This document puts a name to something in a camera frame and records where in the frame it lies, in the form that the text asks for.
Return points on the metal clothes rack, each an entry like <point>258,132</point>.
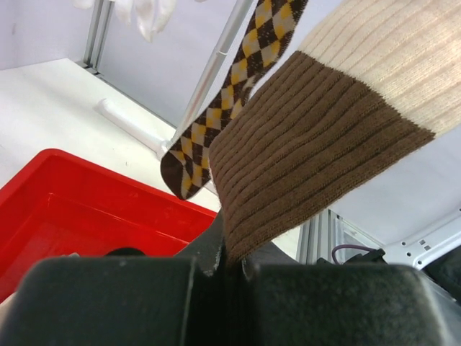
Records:
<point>176,74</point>

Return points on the red plastic bin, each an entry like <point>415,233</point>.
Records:
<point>60,204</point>

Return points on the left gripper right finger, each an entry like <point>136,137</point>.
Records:
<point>357,304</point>

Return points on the beige brown striped sock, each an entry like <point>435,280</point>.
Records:
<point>373,82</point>

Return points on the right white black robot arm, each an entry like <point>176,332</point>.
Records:
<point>435,250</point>

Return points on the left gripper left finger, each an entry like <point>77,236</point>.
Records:
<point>116,300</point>

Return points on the white glove with red trim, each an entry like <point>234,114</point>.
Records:
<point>152,17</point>

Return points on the brown argyle sock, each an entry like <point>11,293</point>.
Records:
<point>185,166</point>

